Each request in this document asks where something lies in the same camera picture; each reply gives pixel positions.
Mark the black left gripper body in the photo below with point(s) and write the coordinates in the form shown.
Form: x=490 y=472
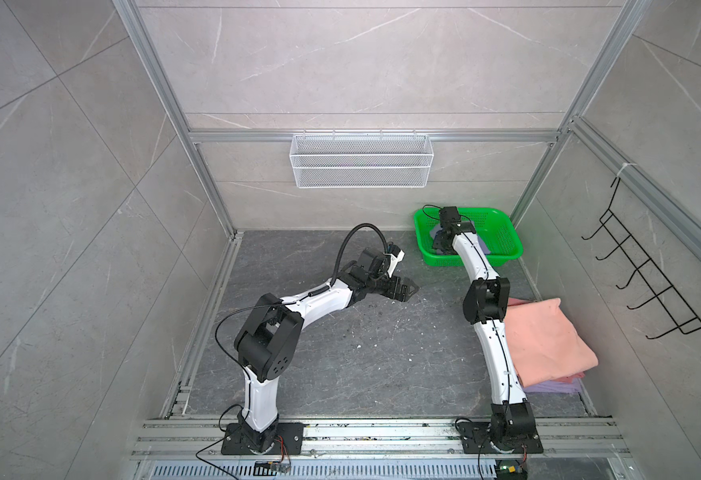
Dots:
x=384 y=280

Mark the folded pink t shirt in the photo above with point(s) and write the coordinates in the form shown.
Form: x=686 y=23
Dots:
x=545 y=346

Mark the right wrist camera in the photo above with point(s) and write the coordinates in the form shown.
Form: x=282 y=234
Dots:
x=449 y=216

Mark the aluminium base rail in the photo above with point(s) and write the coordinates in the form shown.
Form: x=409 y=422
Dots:
x=187 y=439

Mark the black wire hook rack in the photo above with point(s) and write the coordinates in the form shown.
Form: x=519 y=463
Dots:
x=644 y=267

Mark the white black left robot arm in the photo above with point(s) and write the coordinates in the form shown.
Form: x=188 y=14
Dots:
x=266 y=343

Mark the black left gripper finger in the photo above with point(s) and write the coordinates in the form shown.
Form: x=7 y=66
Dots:
x=398 y=293
x=405 y=281

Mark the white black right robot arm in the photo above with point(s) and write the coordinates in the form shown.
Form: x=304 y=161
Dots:
x=512 y=428

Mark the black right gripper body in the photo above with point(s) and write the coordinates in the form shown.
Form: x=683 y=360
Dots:
x=439 y=243

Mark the green plastic basket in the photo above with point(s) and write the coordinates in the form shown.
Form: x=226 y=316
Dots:
x=493 y=226

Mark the folded purple t shirt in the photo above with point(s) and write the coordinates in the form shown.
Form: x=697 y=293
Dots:
x=567 y=385

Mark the white wire wall basket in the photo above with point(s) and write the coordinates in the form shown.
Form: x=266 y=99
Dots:
x=382 y=160

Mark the purple t shirt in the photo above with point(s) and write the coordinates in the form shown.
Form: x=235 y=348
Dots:
x=567 y=385
x=482 y=246

